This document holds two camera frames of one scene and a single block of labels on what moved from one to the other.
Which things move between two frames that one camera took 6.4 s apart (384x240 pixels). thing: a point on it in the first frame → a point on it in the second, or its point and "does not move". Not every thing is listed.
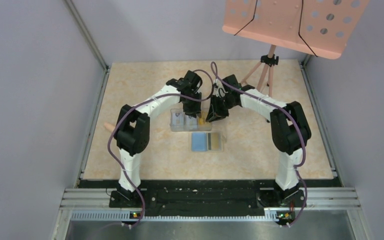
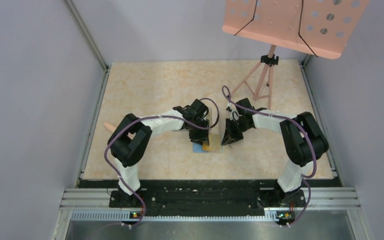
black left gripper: x=191 y=111 → x=198 y=138
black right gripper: x=215 y=114 → x=230 y=136
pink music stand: x=320 y=28 does not move
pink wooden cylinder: x=109 y=126 does not move
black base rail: x=209 y=197 does not move
